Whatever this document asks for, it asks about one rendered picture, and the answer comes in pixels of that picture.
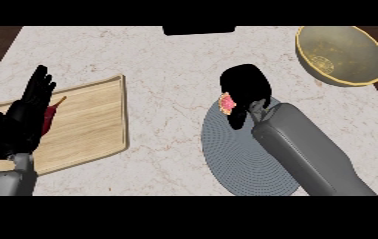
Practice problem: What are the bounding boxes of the round grey woven placemat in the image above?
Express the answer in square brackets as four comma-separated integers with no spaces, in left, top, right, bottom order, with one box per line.
[199,96,302,197]

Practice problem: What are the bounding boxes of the yellow rimmed olive bowl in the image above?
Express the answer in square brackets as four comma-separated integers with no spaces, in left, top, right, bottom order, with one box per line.
[293,26,378,88]

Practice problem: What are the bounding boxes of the red chili pepper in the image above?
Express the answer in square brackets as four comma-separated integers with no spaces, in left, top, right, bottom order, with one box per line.
[39,95,67,137]

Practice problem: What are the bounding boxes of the pale wooden cutting board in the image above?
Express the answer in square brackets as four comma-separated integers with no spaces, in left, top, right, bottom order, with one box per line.
[0,74,129,177]

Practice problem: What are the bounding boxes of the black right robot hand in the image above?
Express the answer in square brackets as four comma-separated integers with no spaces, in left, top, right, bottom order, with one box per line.
[218,63,273,131]

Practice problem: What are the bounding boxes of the black appliance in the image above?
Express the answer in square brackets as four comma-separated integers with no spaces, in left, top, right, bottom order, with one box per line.
[160,26,237,37]

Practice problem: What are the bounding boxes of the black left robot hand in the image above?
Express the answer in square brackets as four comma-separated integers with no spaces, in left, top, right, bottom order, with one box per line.
[0,64,59,161]

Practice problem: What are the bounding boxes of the pink frosted cupcake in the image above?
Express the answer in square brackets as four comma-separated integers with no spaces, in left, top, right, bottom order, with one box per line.
[217,91,237,116]

